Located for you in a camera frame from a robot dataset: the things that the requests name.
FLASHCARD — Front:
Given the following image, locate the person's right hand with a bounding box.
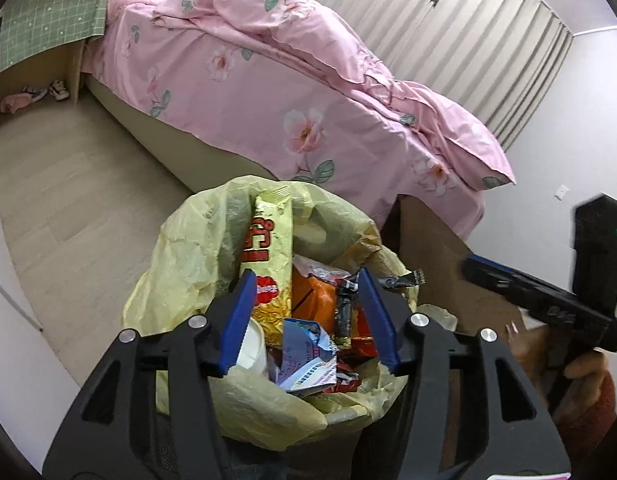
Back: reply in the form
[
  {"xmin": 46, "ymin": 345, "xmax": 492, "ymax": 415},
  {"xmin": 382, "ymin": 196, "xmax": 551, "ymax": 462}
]
[{"xmin": 507, "ymin": 321, "xmax": 609, "ymax": 411}]

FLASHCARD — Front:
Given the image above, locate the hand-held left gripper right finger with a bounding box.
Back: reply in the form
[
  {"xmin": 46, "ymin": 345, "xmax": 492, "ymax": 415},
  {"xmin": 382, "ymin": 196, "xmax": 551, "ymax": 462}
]
[{"xmin": 356, "ymin": 267, "xmax": 572, "ymax": 480}]

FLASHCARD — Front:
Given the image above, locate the person's right forearm red sleeve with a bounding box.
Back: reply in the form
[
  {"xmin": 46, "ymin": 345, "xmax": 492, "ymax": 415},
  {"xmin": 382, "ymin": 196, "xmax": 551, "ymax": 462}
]
[{"xmin": 553, "ymin": 372, "xmax": 617, "ymax": 461}]

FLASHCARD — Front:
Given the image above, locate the long pale yellow packet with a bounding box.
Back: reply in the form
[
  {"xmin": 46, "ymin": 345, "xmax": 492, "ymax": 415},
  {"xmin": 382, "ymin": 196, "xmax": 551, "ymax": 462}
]
[{"xmin": 240, "ymin": 194, "xmax": 295, "ymax": 349}]

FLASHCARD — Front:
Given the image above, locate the clear crinkled wrapper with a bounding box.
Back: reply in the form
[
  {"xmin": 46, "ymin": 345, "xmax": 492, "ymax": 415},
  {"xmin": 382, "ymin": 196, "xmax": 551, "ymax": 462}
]
[{"xmin": 292, "ymin": 255, "xmax": 352, "ymax": 286}]

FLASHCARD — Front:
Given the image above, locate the pink sock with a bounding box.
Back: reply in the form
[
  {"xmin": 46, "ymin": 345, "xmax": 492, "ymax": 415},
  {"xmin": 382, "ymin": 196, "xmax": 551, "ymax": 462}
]
[{"xmin": 0, "ymin": 92, "xmax": 32, "ymax": 114}]

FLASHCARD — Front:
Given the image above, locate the green checked cloth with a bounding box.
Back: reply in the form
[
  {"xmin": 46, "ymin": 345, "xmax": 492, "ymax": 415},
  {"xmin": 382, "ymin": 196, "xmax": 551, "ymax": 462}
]
[{"xmin": 0, "ymin": 0, "xmax": 128, "ymax": 74}]

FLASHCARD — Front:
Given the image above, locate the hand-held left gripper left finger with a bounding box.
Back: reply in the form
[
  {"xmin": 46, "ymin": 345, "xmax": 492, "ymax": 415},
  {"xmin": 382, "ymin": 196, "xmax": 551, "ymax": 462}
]
[{"xmin": 41, "ymin": 269, "xmax": 259, "ymax": 480}]

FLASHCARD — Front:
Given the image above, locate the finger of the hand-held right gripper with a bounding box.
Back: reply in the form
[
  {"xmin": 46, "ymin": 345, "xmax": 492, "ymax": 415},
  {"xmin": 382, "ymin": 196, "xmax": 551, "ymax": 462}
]
[{"xmin": 461, "ymin": 254, "xmax": 544, "ymax": 313}]

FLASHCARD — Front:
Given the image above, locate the black foil wrapper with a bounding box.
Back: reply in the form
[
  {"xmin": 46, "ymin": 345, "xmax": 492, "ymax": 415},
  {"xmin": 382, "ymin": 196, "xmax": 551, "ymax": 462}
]
[{"xmin": 335, "ymin": 269, "xmax": 427, "ymax": 339}]

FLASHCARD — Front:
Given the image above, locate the blue white wrapper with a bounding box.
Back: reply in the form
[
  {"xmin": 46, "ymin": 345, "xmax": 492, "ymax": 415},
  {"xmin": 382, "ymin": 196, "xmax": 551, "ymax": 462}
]
[{"xmin": 277, "ymin": 317, "xmax": 339, "ymax": 394}]

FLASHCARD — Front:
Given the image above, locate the beige pleated curtain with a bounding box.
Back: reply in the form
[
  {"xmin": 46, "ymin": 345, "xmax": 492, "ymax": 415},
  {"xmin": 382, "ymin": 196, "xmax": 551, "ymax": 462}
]
[{"xmin": 278, "ymin": 0, "xmax": 575, "ymax": 155}]

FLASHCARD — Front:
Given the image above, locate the white paper bowl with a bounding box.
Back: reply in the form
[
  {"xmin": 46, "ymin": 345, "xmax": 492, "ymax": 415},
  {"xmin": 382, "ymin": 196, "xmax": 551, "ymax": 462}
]
[{"xmin": 237, "ymin": 317, "xmax": 268, "ymax": 377}]

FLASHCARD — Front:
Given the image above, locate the pink bed with quilt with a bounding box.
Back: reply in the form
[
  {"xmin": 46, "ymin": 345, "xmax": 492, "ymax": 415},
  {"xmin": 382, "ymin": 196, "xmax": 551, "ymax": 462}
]
[{"xmin": 83, "ymin": 0, "xmax": 518, "ymax": 241}]

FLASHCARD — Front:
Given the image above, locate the yellow plastic trash bag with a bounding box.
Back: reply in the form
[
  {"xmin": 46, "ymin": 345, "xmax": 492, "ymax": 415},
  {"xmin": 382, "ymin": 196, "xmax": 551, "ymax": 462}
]
[{"xmin": 122, "ymin": 175, "xmax": 459, "ymax": 452}]

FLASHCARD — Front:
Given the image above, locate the red wrapper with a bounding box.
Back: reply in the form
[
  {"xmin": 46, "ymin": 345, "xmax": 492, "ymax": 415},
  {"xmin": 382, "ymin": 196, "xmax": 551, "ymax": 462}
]
[{"xmin": 333, "ymin": 360, "xmax": 363, "ymax": 397}]

